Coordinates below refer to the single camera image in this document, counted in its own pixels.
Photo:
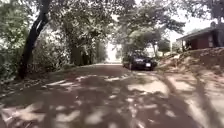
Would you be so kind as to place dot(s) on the dark car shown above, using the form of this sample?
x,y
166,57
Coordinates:
x,y
140,62

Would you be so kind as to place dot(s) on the cracked brown paved road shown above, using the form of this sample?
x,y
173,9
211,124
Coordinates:
x,y
110,96

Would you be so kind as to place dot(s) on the green bushes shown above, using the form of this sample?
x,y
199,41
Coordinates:
x,y
50,55

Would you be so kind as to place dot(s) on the leaning dark tree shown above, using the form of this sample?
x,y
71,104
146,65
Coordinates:
x,y
31,40

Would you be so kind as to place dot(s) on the leaf-strewn dirt bank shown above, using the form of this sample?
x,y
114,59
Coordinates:
x,y
201,60

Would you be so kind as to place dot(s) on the red building with roof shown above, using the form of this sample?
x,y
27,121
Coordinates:
x,y
200,40

